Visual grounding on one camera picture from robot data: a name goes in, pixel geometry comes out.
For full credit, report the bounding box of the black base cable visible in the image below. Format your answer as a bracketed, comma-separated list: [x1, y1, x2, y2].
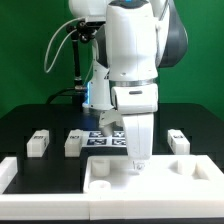
[45, 87, 84, 105]

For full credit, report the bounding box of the white left fence block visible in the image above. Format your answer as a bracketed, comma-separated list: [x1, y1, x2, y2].
[0, 157, 18, 194]

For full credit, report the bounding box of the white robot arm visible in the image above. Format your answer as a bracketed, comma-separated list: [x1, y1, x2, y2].
[69, 0, 188, 171]

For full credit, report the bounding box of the fiducial marker sheet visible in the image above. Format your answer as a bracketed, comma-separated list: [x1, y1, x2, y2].
[82, 131, 126, 147]

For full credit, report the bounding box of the white front fence bar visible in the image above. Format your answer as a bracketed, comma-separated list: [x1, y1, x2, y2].
[0, 194, 224, 220]

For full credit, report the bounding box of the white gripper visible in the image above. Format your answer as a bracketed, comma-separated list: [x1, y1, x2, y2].
[99, 110, 154, 173]

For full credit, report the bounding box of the white desk top tray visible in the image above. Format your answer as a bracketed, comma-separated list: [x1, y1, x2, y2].
[83, 155, 224, 195]

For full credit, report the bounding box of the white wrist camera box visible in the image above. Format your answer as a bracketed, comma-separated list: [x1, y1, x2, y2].
[111, 84, 158, 114]

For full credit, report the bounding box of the black camera on pole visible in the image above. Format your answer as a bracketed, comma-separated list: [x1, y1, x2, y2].
[66, 19, 104, 44]

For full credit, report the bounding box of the white cable loop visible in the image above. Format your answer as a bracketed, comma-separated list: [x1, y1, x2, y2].
[43, 16, 87, 74]

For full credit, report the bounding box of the black camera pole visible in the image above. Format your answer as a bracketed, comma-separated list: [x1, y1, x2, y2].
[71, 31, 88, 108]

